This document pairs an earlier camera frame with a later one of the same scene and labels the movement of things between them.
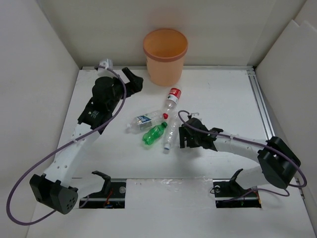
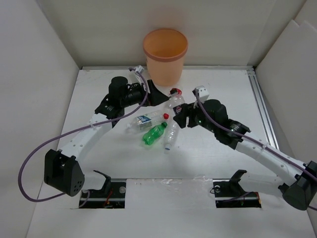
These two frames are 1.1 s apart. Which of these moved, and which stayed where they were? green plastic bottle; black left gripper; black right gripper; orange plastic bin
Moved: black left gripper; black right gripper
Stayed: green plastic bottle; orange plastic bin
